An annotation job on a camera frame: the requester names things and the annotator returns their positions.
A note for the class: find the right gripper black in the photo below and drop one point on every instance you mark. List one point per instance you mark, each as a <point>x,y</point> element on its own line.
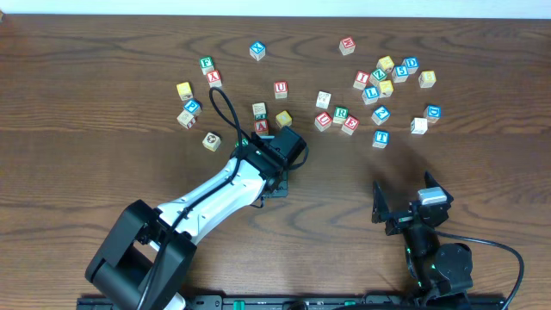
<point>405,216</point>

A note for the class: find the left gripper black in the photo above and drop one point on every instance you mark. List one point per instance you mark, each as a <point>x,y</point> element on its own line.
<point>256,140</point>

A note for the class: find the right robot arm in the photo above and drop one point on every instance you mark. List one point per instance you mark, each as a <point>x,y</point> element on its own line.
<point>440,269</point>

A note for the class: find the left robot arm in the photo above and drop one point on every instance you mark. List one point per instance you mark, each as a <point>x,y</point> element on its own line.
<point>142,262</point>

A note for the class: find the red A block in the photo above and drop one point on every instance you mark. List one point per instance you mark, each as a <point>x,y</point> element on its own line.
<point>261,127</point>

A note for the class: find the blue T block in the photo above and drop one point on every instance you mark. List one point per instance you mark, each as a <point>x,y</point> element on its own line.
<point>381,139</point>

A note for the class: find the yellow block centre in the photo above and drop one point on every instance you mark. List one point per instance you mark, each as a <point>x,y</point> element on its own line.
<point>283,119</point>

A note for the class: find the white block right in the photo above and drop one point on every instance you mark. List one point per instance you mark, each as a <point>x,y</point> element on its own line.
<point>419,125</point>

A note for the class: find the white green picture block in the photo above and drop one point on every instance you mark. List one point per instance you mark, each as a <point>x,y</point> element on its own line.
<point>259,111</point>

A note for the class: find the cream picture block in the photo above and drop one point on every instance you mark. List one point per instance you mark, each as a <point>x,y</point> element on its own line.
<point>211,142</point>

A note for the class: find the red U block lower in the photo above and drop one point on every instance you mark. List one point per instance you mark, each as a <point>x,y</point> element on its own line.
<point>323,121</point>

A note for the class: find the red u block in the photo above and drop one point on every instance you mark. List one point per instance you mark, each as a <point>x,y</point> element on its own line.
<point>281,89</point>
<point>323,121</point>

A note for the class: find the blue 2 block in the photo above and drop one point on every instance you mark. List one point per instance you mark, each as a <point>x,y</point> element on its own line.
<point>380,115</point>

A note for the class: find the blue D block right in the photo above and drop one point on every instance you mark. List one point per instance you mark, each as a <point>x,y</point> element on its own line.
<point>432,113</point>

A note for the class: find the blue d block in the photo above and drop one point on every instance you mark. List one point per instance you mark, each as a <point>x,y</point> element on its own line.
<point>432,113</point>
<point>411,64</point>

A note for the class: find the red E block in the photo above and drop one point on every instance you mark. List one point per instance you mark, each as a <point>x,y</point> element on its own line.
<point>350,125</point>

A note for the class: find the green R block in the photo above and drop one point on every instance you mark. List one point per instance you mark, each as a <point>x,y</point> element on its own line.
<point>340,115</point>

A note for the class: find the red U block upper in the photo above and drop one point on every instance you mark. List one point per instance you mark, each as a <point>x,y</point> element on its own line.
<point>281,89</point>

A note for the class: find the white picture block centre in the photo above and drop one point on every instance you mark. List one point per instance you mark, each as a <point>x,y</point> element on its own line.
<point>323,100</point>

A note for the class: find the blue L block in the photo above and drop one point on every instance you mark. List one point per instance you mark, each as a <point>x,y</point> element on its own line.
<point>370,95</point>

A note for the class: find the yellow block beside L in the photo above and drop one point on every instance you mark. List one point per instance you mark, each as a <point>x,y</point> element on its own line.
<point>385,88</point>

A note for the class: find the white red picture block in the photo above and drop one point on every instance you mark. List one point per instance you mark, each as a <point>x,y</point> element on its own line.
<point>186,119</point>

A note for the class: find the blue P block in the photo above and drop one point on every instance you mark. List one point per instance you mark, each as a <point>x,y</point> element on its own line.
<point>193,107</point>

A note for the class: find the yellow 8 block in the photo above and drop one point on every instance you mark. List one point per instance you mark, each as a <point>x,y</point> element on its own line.
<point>427,79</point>

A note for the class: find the blue 5 block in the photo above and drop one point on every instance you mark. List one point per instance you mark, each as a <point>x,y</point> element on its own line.
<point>399,74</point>

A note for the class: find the green Z block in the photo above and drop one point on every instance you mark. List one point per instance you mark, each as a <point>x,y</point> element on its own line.
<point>377,76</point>

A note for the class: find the red I block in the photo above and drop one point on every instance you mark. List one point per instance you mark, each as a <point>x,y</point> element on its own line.
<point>361,80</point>

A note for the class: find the red Y block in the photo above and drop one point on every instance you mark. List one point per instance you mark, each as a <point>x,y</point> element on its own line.
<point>214,79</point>

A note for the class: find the yellow block far left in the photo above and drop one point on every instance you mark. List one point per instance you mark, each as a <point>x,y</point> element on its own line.
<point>184,91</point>

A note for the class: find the blue D block upper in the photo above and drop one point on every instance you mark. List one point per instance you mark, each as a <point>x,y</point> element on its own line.
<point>411,64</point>

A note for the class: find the yellow block upper right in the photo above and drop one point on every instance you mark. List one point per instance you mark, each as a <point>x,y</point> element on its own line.
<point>386,64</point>

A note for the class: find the blue X block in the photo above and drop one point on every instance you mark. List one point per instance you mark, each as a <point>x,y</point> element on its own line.
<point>257,50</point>

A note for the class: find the green F block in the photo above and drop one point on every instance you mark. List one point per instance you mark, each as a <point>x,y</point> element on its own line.
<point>206,64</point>

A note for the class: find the red block top right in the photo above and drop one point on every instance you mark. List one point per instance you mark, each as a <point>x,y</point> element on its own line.
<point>347,46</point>

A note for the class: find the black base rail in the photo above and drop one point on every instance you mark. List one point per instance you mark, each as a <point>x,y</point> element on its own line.
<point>216,302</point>

